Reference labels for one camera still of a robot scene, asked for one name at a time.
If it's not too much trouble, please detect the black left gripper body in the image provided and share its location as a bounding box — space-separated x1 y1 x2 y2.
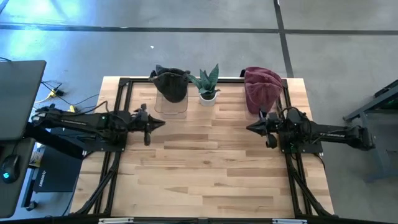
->
127 103 154 147

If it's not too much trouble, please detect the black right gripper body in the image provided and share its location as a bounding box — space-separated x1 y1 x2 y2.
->
258 109 282 149

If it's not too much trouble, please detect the dark grey baseball cap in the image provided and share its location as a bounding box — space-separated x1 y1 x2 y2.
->
149 71 190 104

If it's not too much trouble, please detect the white plant pot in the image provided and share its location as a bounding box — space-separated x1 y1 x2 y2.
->
199 91 218 108

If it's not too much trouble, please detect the green snake plant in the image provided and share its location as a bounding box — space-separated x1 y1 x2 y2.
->
186 63 221 97

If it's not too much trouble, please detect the black diagonal support bar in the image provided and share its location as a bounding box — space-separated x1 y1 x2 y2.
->
24 121 85 160

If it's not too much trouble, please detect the black Husky case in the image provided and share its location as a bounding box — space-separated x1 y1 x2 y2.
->
32 126 91 194

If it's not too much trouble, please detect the grey metal cart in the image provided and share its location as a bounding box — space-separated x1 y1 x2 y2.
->
343 79 398 184

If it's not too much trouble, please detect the black computer mouse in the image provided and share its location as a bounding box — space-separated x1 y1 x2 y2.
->
0 154 21 184

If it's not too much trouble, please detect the dark desk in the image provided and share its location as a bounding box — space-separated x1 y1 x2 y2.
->
0 136 37 218

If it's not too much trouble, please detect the black aluminium table frame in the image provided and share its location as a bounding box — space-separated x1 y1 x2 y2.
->
73 76 335 218

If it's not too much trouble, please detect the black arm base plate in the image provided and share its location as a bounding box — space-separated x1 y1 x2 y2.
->
279 129 325 156
83 126 127 153

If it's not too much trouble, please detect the black floor cable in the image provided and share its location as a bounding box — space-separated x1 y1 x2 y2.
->
40 80 108 110

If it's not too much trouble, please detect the white bracket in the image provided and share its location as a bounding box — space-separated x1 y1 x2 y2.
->
98 217 135 224
272 218 308 224

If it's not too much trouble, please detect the black camera mount beam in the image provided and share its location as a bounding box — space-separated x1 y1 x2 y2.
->
0 213 398 224

